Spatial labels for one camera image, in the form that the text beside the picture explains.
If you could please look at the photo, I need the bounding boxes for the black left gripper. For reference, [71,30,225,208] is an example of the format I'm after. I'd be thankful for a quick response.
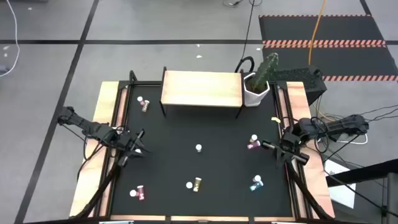
[116,129,150,167]

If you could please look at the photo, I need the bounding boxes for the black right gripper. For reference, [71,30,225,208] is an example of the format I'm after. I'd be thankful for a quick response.
[262,131,310,169]

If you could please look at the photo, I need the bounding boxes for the white paper sheet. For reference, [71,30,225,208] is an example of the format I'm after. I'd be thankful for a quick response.
[323,158,357,209]

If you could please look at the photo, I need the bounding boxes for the black table mat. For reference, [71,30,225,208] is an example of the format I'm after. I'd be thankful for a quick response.
[110,85,295,218]

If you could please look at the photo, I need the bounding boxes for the white plant pot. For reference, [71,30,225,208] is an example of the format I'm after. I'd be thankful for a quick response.
[243,72,271,108]

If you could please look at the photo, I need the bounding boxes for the black speckled box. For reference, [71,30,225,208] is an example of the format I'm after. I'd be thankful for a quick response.
[273,65,328,105]

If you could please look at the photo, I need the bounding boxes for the green cactus plant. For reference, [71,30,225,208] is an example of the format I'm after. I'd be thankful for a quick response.
[250,52,280,93]

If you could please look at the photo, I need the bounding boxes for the black hazard-striped floor mat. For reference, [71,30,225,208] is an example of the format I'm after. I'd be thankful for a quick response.
[258,14,398,82]

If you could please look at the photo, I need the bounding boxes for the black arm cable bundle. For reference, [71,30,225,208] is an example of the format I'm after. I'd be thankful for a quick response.
[309,105,398,166]

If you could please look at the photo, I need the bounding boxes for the black aluminium table frame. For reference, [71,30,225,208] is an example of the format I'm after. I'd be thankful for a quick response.
[73,70,336,223]

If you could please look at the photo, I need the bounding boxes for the white cable loop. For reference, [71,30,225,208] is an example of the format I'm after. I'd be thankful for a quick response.
[334,133,369,146]

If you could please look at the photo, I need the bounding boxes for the wooden shelf black frame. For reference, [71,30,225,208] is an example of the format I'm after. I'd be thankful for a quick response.
[159,66,246,119]

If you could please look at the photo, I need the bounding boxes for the yellow cable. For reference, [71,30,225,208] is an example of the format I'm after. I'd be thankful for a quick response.
[308,0,327,66]

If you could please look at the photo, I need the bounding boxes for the black hanging cable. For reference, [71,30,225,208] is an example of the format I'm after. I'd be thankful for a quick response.
[235,0,256,74]

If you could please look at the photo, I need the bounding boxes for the white floor cable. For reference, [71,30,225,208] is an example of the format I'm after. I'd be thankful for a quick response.
[0,0,21,78]

